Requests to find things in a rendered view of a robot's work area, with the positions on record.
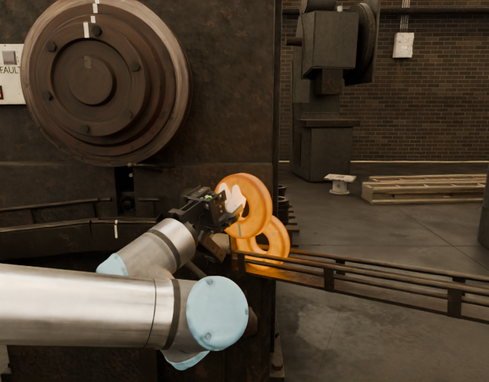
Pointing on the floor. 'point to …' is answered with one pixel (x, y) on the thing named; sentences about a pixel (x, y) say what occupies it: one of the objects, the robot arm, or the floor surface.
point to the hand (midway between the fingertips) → (241, 198)
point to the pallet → (286, 212)
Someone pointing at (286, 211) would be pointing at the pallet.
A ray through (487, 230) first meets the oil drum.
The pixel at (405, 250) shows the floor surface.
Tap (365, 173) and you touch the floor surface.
